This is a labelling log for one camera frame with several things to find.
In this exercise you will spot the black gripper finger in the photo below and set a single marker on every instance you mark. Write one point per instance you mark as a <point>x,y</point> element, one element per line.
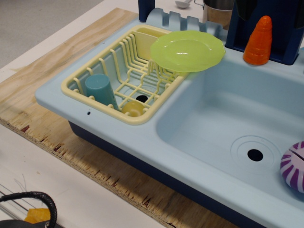
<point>245,8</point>
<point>299,17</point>

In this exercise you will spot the orange toy carrot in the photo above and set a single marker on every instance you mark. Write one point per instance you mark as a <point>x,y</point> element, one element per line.
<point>258,48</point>

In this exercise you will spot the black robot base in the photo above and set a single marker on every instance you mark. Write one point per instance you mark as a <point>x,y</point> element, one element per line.
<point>21,224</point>

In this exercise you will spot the lime green plastic plate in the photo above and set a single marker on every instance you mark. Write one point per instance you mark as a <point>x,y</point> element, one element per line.
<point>187,51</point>

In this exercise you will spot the steel pot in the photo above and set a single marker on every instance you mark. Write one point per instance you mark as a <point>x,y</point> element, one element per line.
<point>217,11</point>

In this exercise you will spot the grey plastic spoon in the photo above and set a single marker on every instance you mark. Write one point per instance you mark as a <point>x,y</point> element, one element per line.
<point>182,4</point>

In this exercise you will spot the light blue toy sink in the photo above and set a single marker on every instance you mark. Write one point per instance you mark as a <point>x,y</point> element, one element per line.
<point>222,134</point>

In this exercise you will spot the cream plastic dish rack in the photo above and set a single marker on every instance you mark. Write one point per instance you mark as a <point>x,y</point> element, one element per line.
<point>132,73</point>

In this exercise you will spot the yellow plastic cup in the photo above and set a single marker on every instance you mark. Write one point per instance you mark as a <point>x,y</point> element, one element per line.
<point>133,109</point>

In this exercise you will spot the purple striped toy ball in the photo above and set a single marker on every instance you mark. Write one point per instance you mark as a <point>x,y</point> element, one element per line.
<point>292,167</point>

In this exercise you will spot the teal plastic cup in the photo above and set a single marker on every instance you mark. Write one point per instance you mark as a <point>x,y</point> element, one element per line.
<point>99,86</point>

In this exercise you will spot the plywood board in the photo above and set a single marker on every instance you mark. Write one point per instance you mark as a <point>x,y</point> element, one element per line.
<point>38,150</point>

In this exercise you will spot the yellow tape piece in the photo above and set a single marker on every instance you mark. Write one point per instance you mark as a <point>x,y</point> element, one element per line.
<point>37,215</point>

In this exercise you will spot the dark blue corner post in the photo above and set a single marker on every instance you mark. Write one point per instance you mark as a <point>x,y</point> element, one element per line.
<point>144,9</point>

